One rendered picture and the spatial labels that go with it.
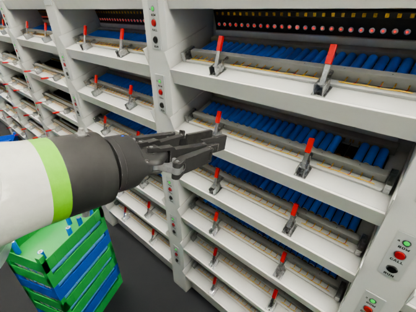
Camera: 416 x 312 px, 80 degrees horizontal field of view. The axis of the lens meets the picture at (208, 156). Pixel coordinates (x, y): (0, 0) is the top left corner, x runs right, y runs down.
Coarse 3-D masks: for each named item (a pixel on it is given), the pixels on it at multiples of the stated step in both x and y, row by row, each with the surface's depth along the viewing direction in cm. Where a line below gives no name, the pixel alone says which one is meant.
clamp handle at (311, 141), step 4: (308, 140) 56; (312, 140) 56; (308, 144) 57; (312, 144) 56; (308, 148) 57; (308, 152) 57; (304, 156) 58; (308, 156) 57; (304, 160) 58; (304, 164) 58
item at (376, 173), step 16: (224, 128) 77; (240, 128) 72; (272, 144) 68; (288, 144) 64; (304, 144) 63; (320, 160) 60; (336, 160) 57; (352, 160) 56; (352, 176) 55; (368, 176) 55; (384, 176) 52
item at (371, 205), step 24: (192, 120) 84; (240, 144) 71; (264, 144) 69; (264, 168) 64; (288, 168) 61; (312, 168) 60; (336, 168) 58; (384, 168) 56; (312, 192) 58; (336, 192) 54; (360, 192) 53; (384, 192) 51; (360, 216) 53; (384, 216) 49
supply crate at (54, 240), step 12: (96, 216) 105; (48, 228) 103; (60, 228) 103; (72, 228) 103; (84, 228) 99; (24, 240) 97; (36, 240) 98; (48, 240) 98; (60, 240) 98; (72, 240) 94; (12, 252) 93; (24, 252) 93; (36, 252) 93; (48, 252) 93; (60, 252) 90; (24, 264) 87; (36, 264) 84; (48, 264) 86
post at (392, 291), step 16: (400, 192) 45; (400, 208) 46; (384, 224) 49; (400, 224) 47; (384, 240) 50; (368, 256) 54; (368, 272) 56; (352, 288) 60; (368, 288) 57; (384, 288) 55; (400, 288) 52; (352, 304) 62; (384, 304) 56; (400, 304) 54
